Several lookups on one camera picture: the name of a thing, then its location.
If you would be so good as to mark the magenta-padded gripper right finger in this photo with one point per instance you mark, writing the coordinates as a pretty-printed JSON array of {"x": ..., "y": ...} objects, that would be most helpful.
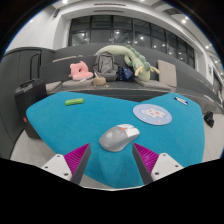
[{"x": 165, "y": 165}]

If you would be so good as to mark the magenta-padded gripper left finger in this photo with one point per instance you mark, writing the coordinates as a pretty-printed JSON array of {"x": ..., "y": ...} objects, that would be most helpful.
[{"x": 58, "y": 165}]

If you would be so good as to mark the grey white computer mouse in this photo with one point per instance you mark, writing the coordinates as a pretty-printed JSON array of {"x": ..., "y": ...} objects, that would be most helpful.
[{"x": 116, "y": 138}]

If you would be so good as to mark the round light blue mouse pad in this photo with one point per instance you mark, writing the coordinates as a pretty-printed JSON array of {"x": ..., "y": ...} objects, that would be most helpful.
[{"x": 151, "y": 114}]

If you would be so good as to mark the small black bag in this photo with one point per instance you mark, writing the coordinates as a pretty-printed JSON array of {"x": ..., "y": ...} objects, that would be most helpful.
[{"x": 209, "y": 119}]

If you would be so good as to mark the green flat case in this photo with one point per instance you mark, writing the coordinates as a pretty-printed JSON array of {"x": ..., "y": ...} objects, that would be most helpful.
[{"x": 74, "y": 101}]

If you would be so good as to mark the white marker with blue cap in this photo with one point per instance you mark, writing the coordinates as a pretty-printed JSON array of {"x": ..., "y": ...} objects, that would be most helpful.
[{"x": 181, "y": 100}]

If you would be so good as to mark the black hard suitcase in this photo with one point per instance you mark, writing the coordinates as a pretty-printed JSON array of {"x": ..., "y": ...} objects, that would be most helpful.
[{"x": 30, "y": 100}]

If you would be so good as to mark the flat grey seat cushion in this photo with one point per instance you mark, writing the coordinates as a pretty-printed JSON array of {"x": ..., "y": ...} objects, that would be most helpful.
[
  {"x": 75, "y": 83},
  {"x": 153, "y": 84},
  {"x": 52, "y": 86}
]

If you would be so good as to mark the upright grey square cushion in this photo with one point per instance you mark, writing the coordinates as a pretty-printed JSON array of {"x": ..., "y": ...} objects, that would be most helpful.
[{"x": 167, "y": 73}]

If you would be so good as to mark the pink plush pillow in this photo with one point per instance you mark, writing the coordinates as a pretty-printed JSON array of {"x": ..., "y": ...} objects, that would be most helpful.
[{"x": 79, "y": 71}]

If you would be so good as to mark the dark blue patterned bag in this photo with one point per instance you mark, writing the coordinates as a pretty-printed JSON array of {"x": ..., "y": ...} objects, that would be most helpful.
[{"x": 124, "y": 74}]

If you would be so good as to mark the green dragon plush toy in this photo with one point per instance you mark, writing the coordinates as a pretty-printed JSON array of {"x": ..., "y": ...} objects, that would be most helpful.
[{"x": 135, "y": 60}]

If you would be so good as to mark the grey built-in bench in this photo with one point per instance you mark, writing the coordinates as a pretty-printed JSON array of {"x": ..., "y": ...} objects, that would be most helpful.
[{"x": 66, "y": 55}]

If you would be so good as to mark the grey backpack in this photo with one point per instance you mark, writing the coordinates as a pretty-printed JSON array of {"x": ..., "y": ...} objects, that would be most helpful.
[{"x": 105, "y": 65}]

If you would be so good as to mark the ceiling spot lights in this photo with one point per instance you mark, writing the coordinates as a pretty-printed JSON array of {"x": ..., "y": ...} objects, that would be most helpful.
[{"x": 183, "y": 21}]

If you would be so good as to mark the dark glass window wall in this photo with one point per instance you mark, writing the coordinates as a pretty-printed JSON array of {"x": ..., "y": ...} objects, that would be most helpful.
[{"x": 100, "y": 33}]

